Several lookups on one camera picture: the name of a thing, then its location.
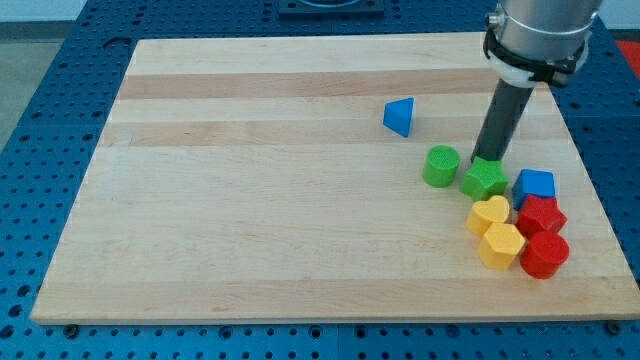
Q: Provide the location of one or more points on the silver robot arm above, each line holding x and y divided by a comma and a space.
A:
528, 42

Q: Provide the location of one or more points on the green circle block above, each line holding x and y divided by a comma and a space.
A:
441, 166

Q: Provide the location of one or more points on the yellow hexagon block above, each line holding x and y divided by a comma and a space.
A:
500, 245

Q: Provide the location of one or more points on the red circle block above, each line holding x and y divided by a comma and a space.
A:
545, 253

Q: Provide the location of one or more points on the wooden board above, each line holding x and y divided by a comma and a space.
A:
251, 180

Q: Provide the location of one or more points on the blue triangle block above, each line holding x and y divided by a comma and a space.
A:
398, 115

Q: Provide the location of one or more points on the green star block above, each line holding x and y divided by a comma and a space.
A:
484, 179

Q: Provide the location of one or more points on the yellow heart block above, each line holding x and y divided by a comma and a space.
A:
485, 213

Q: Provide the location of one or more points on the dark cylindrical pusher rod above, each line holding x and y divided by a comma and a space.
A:
505, 110

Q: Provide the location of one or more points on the blue cube block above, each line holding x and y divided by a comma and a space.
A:
533, 182

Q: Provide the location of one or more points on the red star block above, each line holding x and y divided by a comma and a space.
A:
538, 214

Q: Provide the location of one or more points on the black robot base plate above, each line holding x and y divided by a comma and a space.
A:
329, 7

